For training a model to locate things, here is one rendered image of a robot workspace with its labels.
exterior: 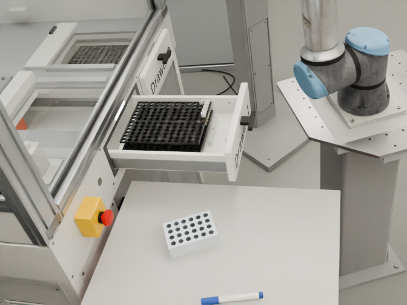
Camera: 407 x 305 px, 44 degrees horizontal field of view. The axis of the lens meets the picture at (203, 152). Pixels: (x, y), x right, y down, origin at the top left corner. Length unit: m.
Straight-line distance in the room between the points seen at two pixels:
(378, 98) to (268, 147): 1.10
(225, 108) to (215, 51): 1.67
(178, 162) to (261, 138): 1.32
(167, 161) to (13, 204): 0.44
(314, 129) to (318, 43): 0.30
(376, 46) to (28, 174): 0.92
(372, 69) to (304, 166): 1.11
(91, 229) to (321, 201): 0.58
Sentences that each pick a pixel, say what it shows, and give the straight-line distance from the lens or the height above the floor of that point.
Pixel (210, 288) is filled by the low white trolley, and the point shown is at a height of 0.76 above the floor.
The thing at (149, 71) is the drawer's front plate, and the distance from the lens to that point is 1.60.
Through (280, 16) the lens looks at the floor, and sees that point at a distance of 3.69.
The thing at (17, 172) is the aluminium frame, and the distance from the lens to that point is 1.03.
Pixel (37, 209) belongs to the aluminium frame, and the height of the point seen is 1.04.
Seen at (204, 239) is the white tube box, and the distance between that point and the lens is 1.24.
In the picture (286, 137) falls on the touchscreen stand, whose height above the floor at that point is 0.03.
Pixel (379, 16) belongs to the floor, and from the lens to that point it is 3.65.
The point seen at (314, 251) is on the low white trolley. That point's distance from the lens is 1.24.
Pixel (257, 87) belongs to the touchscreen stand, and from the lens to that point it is 2.52.
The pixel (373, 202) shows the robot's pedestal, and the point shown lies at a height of 0.41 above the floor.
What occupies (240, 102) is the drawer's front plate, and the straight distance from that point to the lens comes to 1.38.
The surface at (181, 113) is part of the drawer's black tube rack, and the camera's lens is 1.43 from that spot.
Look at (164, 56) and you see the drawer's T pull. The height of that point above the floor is 0.91.
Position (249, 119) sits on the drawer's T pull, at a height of 0.91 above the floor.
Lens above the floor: 1.77
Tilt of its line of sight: 42 degrees down
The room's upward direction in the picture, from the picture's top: 12 degrees counter-clockwise
